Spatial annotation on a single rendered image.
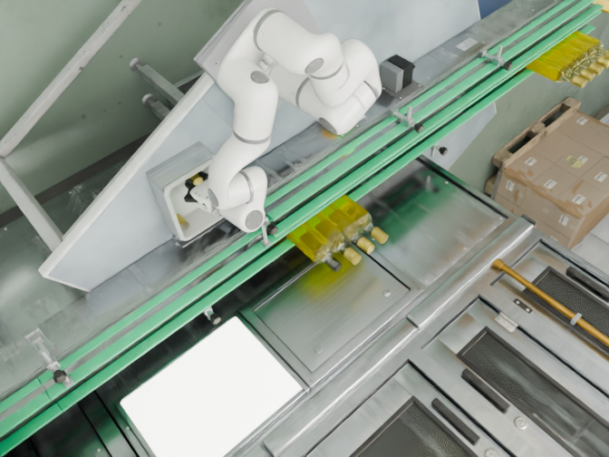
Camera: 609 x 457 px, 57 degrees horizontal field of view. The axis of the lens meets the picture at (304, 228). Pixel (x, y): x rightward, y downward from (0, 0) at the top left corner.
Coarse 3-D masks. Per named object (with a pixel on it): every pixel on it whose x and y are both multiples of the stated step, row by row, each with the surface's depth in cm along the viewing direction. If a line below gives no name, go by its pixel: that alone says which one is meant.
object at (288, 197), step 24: (576, 0) 223; (528, 24) 214; (552, 24) 213; (504, 48) 206; (480, 72) 197; (432, 96) 191; (384, 120) 184; (360, 144) 178; (384, 144) 177; (312, 168) 172; (336, 168) 171; (288, 192) 166; (312, 192) 166
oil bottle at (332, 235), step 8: (320, 216) 174; (312, 224) 172; (320, 224) 172; (328, 224) 171; (320, 232) 170; (328, 232) 169; (336, 232) 169; (328, 240) 168; (336, 240) 168; (344, 240) 169; (336, 248) 168
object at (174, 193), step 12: (204, 168) 147; (180, 180) 144; (168, 192) 143; (180, 192) 157; (168, 204) 146; (180, 204) 160; (192, 204) 163; (192, 216) 163; (204, 216) 163; (216, 216) 163; (180, 228) 155; (192, 228) 161; (204, 228) 161
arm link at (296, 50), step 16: (272, 16) 110; (288, 16) 112; (272, 32) 109; (288, 32) 107; (304, 32) 108; (272, 48) 109; (288, 48) 107; (304, 48) 106; (320, 48) 106; (336, 48) 110; (288, 64) 108; (304, 64) 107; (320, 64) 109; (336, 64) 116
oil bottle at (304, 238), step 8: (304, 224) 172; (296, 232) 170; (304, 232) 170; (312, 232) 170; (296, 240) 170; (304, 240) 168; (312, 240) 168; (320, 240) 168; (304, 248) 169; (312, 248) 166; (320, 248) 166; (328, 248) 166; (312, 256) 168; (320, 256) 165
